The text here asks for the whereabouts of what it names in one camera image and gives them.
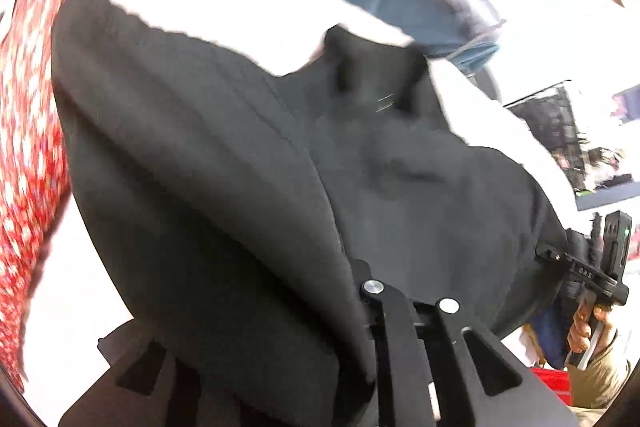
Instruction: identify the person's right forearm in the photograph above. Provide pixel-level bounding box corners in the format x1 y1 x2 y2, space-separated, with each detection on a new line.
570 331 634 409

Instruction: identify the red box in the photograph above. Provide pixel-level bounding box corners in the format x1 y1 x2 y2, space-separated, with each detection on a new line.
529 367 572 406

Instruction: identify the black jacket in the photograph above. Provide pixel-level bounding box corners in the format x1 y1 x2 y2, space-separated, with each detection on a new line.
51 0 572 427

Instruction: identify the red floral cloth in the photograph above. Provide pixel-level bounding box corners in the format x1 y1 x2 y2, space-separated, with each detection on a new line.
0 0 87 394

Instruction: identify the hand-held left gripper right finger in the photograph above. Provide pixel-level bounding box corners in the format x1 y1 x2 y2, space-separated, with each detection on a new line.
352 259 581 427

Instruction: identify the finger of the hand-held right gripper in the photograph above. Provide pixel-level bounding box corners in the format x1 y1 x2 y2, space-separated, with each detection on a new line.
535 244 571 264

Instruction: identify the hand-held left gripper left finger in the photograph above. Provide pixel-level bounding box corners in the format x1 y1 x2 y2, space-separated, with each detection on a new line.
57 320 202 427

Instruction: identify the person's right hand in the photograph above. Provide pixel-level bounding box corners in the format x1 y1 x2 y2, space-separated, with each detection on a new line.
567 299 621 356

